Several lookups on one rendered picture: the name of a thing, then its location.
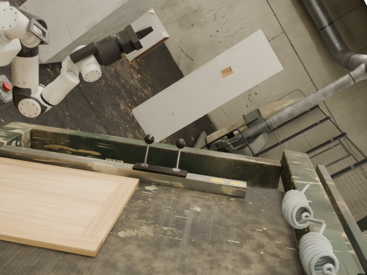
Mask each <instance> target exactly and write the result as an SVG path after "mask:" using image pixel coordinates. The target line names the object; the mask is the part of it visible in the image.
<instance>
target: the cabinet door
mask: <svg viewBox="0 0 367 275"><path fill-rule="evenodd" d="M138 185H139V179H136V178H130V177H123V176H116V175H110V174H103V173H98V172H92V171H85V170H78V169H72V168H65V167H61V166H54V165H47V164H41V163H34V162H27V161H23V160H16V159H10V158H3V157H0V240H5V241H10V242H16V243H22V244H27V245H32V246H37V247H43V248H49V249H54V250H60V251H64V252H70V253H75V254H81V255H87V256H93V257H95V256H96V254H97V253H98V251H99V249H100V248H101V246H102V244H103V243H104V241H105V239H106V238H107V236H108V234H109V233H110V231H111V230H112V228H113V226H114V225H115V223H116V221H117V220H118V218H119V216H120V214H121V213H122V211H123V209H124V208H125V206H126V204H127V203H128V201H129V200H130V198H131V196H132V195H133V193H134V191H135V190H136V188H137V186H138Z"/></svg>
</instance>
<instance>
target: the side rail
mask: <svg viewBox="0 0 367 275"><path fill-rule="evenodd" d="M31 130H32V149H35V150H42V151H49V152H56V153H63V154H70V155H74V156H81V157H87V156H95V157H102V158H103V159H104V160H106V158H107V159H114V160H121V161H123V163H127V164H133V165H134V164H135V163H144V159H145V153H146V147H147V143H146V142H145V141H143V140H136V139H129V138H124V137H117V136H110V135H103V134H95V133H88V132H84V131H77V130H69V129H62V128H55V127H47V126H43V125H37V126H35V127H33V128H32V129H31ZM178 150H179V149H178V148H177V147H176V145H170V144H162V143H157V142H153V143H152V144H150V147H149V152H148V156H147V162H146V163H147V164H149V165H156V166H163V167H168V168H175V167H176V160H177V154H178ZM281 167H282V165H281V162H280V160H272V159H265V158H258V157H251V156H244V155H239V154H232V153H224V152H218V151H210V150H203V149H198V148H191V147H184V148H183V149H181V153H180V160H179V166H178V169H181V170H187V173H191V174H197V175H204V176H211V177H218V178H225V179H229V180H233V179H235V178H239V179H243V180H250V181H251V182H252V186H259V187H266V188H272V189H277V188H278V185H279V180H280V171H281Z"/></svg>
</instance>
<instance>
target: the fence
mask: <svg viewBox="0 0 367 275"><path fill-rule="evenodd" d="M0 157H3V158H10V159H16V160H23V161H27V162H34V163H41V164H47V165H54V166H61V167H65V168H72V169H78V170H85V171H92V172H98V173H103V174H110V175H116V176H123V177H130V178H136V179H139V180H140V181H144V182H150V183H157V184H163V185H168V186H175V187H181V188H188V189H195V190H201V191H206V192H212V193H219V194H226V195H232V196H239V197H243V198H244V197H245V194H246V182H243V181H236V180H229V179H225V178H218V177H211V176H204V175H197V174H191V173H187V175H186V178H183V177H176V176H169V175H163V174H156V173H151V172H145V171H138V170H132V167H133V166H134V165H133V164H127V163H120V162H113V161H108V160H102V159H95V158H88V157H81V156H74V155H70V154H63V153H56V152H49V151H42V150H35V149H31V148H24V147H17V146H11V145H4V146H2V147H0ZM211 178H216V179H221V180H224V183H220V182H213V181H211ZM230 181H235V182H241V183H244V186H238V185H234V184H229V183H230Z"/></svg>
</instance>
